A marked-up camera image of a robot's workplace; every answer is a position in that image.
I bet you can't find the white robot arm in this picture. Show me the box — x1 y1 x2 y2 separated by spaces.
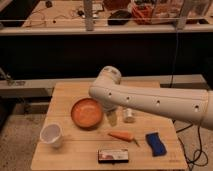
89 66 213 130

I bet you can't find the white plastic bottle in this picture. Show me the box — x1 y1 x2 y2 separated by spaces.
123 108 135 123

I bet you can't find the orange round bowl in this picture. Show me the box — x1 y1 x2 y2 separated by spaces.
71 98 103 129

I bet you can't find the orange toy carrot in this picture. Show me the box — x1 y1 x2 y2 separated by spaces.
109 131 139 146

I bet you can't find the black and white box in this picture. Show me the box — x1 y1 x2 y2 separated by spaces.
98 149 129 163

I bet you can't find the blue sponge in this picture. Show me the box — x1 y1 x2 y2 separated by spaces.
146 132 167 157

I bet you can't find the white plastic cup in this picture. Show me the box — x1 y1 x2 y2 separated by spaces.
40 123 62 148

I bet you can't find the black object on bench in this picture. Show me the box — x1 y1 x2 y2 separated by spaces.
107 10 132 26

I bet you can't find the orange basket on bench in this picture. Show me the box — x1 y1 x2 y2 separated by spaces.
132 5 152 25

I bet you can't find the black floor cable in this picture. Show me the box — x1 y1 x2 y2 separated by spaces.
172 120 210 171

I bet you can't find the grey metal post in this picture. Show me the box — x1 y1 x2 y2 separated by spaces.
176 0 193 30
83 0 94 31

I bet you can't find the grey metal post right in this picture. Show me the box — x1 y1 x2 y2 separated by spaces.
176 0 193 30

